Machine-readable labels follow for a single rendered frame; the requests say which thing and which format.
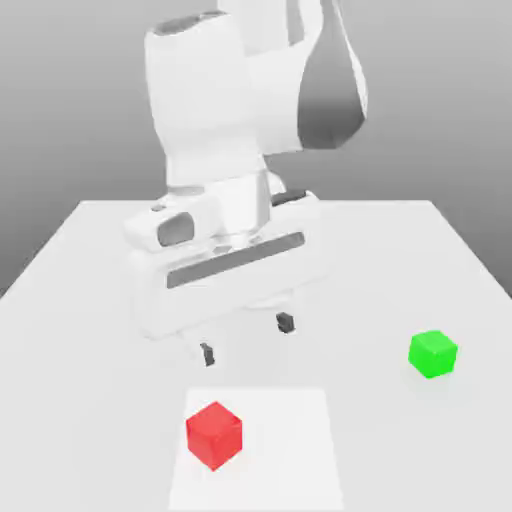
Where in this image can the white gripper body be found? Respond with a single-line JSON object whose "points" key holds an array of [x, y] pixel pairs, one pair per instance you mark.
{"points": [[240, 296]]}

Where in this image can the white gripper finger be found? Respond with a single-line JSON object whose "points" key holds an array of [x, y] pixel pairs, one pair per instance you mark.
{"points": [[207, 354], [284, 322]]}

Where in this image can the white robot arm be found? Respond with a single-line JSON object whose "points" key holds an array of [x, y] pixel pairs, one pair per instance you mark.
{"points": [[208, 100]]}

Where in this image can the small red cube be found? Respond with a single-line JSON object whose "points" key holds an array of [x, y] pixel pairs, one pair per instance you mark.
{"points": [[214, 436]]}

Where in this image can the small green cube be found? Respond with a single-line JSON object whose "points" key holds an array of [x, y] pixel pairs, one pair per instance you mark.
{"points": [[432, 354]]}

